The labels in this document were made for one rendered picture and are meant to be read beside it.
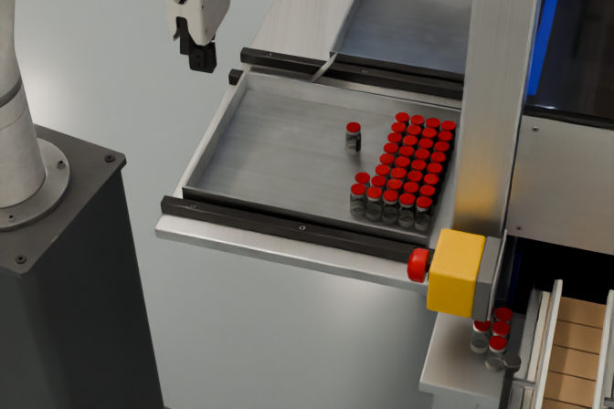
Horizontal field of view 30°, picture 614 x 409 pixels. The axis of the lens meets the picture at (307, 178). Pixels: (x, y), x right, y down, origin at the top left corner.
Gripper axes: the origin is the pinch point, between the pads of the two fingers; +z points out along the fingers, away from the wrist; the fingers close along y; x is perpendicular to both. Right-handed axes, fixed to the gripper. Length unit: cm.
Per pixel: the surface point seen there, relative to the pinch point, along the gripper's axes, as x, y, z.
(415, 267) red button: -32.5, -19.5, 9.6
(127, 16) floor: 84, 140, 110
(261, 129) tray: -3.1, 11.8, 22.1
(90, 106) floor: 78, 100, 110
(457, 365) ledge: -39, -22, 22
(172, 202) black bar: 3.4, -7.5, 20.3
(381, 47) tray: -15.6, 35.1, 22.1
